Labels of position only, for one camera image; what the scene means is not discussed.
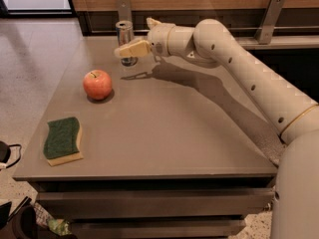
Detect red apple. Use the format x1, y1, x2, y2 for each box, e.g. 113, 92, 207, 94
83, 70, 113, 101

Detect left metal bracket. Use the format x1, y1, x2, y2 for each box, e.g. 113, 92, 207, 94
116, 0, 133, 21

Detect metal bracket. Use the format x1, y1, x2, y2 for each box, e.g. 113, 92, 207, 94
116, 0, 133, 21
254, 0, 286, 45

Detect crumpled snack wrapper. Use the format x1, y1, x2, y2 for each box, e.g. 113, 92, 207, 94
33, 202, 72, 236

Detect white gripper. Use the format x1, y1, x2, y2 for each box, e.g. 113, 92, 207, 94
114, 17, 174, 58

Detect green yellow sponge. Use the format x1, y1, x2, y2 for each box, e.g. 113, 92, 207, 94
43, 117, 84, 166

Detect grey drawer cabinet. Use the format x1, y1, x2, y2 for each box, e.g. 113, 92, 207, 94
14, 37, 276, 239

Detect right metal bracket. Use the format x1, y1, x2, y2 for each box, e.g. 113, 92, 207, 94
254, 0, 286, 45

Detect black cable device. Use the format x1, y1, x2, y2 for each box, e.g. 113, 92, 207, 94
0, 141, 22, 169

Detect silver blue redbull can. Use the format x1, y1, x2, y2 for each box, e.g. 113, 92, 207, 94
116, 20, 138, 67

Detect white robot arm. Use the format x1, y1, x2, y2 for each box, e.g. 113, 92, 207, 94
115, 18, 319, 239

